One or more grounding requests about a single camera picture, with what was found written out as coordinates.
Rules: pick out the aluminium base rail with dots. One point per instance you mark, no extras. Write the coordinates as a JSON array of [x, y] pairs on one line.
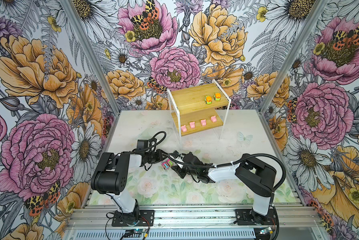
[[195, 216]]

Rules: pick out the aluminium right corner post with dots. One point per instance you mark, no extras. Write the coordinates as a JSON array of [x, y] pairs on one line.
[[310, 23]]

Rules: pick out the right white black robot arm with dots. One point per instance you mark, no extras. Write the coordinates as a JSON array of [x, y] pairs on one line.
[[261, 173]]

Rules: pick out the white wooden two-tier shelf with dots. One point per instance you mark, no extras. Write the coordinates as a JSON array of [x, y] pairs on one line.
[[188, 105]]

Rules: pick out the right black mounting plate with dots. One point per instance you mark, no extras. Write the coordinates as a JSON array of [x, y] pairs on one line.
[[247, 217]]

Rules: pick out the aluminium corner post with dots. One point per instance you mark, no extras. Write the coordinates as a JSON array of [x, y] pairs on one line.
[[84, 40], [310, 23]]

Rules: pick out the aluminium left corner post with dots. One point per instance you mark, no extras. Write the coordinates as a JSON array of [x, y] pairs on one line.
[[84, 40]]

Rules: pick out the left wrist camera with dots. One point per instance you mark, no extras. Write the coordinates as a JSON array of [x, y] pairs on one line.
[[142, 145]]

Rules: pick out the black mounting plate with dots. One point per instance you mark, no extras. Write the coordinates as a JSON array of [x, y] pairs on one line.
[[247, 217], [145, 218]]

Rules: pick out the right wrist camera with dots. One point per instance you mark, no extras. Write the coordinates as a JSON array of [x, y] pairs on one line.
[[179, 162]]

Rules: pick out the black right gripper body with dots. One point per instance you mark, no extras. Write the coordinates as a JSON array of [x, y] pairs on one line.
[[182, 172]]

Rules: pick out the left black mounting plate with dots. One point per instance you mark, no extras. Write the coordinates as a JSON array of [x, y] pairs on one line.
[[145, 218]]

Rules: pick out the white vented cable duct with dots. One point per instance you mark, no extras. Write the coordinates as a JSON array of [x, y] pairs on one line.
[[171, 234]]

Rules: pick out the orange green toy car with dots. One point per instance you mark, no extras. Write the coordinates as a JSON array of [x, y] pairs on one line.
[[217, 96]]

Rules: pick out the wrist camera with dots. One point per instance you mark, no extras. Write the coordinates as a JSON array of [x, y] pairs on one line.
[[142, 145], [179, 162]]

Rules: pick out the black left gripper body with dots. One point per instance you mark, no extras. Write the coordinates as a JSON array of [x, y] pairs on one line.
[[154, 157]]

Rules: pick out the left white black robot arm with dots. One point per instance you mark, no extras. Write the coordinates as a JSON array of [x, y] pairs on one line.
[[110, 179]]

